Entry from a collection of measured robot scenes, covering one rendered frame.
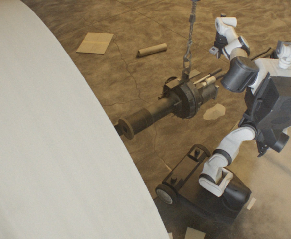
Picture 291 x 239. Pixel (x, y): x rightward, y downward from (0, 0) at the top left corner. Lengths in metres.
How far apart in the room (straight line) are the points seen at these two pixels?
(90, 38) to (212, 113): 2.25
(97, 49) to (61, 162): 3.47
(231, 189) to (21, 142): 1.70
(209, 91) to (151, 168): 0.96
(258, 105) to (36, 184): 1.08
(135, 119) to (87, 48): 2.66
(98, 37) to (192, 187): 2.88
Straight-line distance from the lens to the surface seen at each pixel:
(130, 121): 1.56
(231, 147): 1.79
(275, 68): 1.38
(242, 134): 1.62
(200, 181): 2.15
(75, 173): 0.66
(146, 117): 1.60
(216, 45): 1.84
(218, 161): 1.86
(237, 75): 1.29
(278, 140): 1.62
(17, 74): 0.74
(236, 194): 2.12
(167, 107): 1.68
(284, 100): 1.27
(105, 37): 4.32
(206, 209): 2.19
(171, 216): 2.31
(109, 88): 3.33
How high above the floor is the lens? 2.11
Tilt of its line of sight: 46 degrees down
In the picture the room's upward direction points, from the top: straight up
